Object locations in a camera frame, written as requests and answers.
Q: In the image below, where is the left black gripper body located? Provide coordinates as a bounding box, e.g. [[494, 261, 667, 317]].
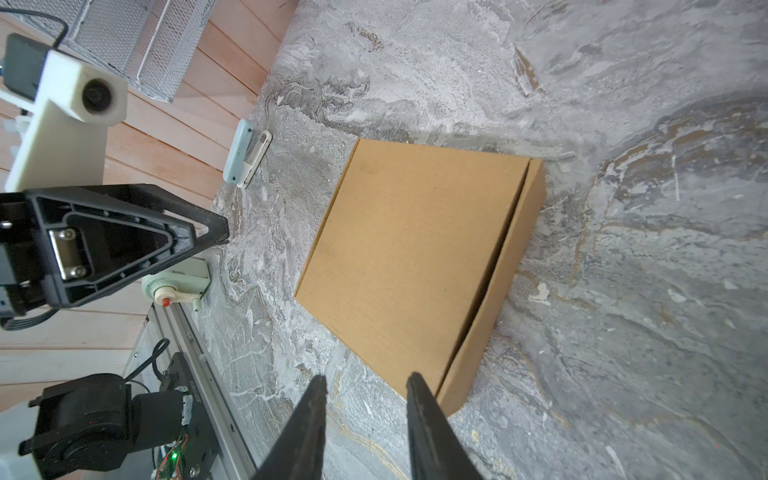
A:
[[1, 193, 46, 318]]

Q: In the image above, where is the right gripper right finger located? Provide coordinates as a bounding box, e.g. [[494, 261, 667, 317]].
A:
[[406, 372, 482, 480]]

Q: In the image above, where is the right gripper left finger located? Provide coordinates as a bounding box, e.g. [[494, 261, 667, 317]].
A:
[[253, 375, 327, 479]]

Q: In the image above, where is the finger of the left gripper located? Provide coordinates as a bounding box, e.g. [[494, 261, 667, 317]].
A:
[[23, 184, 229, 308]]

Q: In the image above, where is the brown cardboard box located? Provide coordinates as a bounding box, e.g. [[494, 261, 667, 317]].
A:
[[295, 139, 546, 415]]

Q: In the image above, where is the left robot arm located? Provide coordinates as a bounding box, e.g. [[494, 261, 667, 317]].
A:
[[1, 184, 229, 479]]

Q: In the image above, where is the green pencil sharpener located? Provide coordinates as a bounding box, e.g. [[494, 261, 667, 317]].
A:
[[141, 257, 211, 312]]

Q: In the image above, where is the light blue small device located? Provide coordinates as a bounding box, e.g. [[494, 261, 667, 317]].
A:
[[223, 119, 273, 189]]

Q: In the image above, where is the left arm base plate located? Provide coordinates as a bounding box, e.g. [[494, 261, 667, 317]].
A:
[[151, 352, 220, 479]]

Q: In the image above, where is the aluminium rail front frame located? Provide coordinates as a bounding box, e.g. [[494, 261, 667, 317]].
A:
[[124, 304, 257, 479]]

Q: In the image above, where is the white wire mesh shelf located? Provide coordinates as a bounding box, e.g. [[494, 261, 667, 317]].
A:
[[1, 0, 216, 103]]

